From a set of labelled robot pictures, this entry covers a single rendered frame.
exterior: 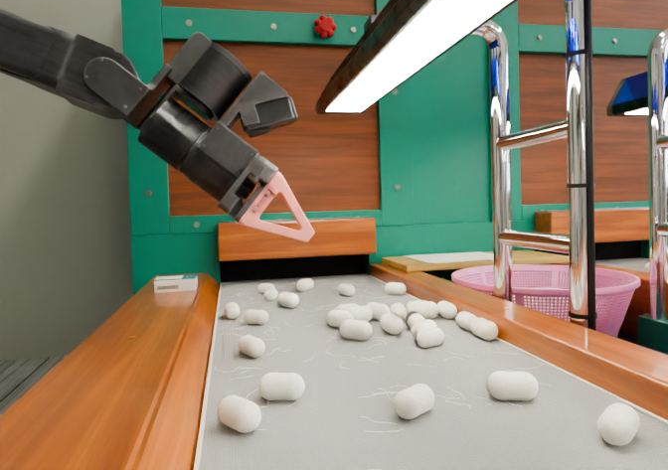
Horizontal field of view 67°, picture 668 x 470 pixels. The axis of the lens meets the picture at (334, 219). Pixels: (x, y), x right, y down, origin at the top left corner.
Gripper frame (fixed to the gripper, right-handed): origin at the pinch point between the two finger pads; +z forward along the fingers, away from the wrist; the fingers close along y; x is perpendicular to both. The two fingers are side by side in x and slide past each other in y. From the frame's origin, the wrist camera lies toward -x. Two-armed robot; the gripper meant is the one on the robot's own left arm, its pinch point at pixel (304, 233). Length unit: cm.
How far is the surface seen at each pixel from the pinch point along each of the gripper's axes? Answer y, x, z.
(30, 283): 117, 60, -45
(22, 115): 117, 19, -78
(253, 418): -22.1, 12.4, 1.7
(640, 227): 40, -47, 64
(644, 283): 10, -25, 47
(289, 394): -17.5, 11.0, 4.1
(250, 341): -5.3, 11.8, 1.4
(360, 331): -3.0, 4.9, 10.7
